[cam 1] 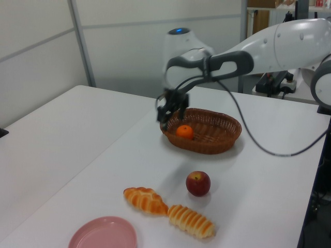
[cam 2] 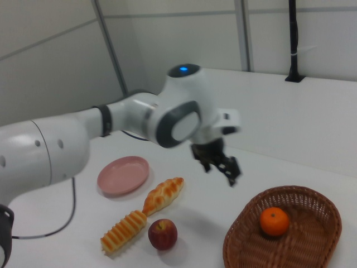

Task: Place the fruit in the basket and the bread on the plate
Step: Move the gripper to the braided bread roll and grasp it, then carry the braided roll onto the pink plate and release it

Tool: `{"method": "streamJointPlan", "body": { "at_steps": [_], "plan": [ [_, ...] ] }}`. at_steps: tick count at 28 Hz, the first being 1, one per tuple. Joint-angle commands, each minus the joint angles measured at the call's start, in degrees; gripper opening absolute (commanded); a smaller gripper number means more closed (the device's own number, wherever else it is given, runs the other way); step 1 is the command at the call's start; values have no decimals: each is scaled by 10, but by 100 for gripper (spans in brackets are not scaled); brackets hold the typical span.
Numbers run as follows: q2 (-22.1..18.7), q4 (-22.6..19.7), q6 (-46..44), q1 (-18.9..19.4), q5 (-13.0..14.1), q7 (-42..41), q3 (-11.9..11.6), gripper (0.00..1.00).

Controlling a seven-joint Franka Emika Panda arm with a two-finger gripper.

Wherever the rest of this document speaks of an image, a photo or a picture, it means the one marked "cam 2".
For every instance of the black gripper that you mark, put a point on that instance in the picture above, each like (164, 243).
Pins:
(209, 150)

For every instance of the braided toy bread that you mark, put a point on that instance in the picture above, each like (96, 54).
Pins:
(163, 195)

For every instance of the orange toy mandarin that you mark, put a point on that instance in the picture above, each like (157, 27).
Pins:
(274, 222)

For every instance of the red toy apple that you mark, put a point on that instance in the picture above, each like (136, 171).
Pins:
(162, 235)

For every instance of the ridged toy bread roll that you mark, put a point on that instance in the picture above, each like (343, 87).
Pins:
(124, 231)

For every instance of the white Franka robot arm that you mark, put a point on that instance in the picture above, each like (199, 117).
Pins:
(184, 95)

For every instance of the pink plate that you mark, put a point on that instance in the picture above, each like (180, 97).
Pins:
(122, 174)

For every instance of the brown woven basket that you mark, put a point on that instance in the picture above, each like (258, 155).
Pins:
(312, 243)

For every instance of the black pole with base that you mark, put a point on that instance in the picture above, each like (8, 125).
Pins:
(293, 36)

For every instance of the grey upright partition post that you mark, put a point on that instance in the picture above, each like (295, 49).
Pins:
(245, 33)

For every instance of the grey slanted partition post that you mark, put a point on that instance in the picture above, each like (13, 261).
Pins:
(111, 47)

